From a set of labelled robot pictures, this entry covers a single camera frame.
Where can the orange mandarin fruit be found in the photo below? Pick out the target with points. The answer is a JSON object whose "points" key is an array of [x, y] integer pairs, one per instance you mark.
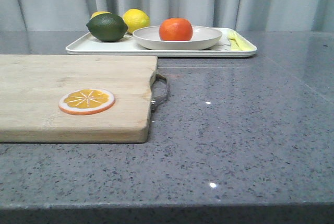
{"points": [[176, 29]]}

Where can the beige round plate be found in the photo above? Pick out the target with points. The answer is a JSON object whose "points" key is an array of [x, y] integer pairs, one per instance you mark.
{"points": [[203, 38]]}

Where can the white bear print tray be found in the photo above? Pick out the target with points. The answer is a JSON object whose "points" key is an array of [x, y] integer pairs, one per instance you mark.
{"points": [[88, 44]]}

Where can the orange slice toy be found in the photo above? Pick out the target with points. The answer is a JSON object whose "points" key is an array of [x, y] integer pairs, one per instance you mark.
{"points": [[86, 101]]}

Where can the yellow lemon right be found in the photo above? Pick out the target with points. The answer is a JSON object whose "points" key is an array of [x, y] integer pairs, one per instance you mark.
{"points": [[136, 19]]}

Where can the yellow lemon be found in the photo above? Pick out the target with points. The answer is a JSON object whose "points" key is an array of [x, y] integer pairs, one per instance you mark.
{"points": [[99, 13], [136, 19]]}

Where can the yellow plastic spoon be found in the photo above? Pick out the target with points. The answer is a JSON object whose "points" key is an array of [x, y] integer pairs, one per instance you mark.
{"points": [[244, 44]]}

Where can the yellow plastic fork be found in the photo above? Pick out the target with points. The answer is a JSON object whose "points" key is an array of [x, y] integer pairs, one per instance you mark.
{"points": [[233, 39]]}

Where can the dark green lime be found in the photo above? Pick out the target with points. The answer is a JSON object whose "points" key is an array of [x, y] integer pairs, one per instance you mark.
{"points": [[107, 27]]}

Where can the yellow lemon left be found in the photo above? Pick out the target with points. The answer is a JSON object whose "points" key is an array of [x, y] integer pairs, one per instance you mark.
{"points": [[99, 13]]}

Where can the wooden cutting board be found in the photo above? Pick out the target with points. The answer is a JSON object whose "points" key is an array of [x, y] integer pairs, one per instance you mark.
{"points": [[32, 85]]}

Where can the metal cutting board handle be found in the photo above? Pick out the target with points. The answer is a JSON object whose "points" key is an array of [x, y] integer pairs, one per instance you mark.
{"points": [[160, 91]]}

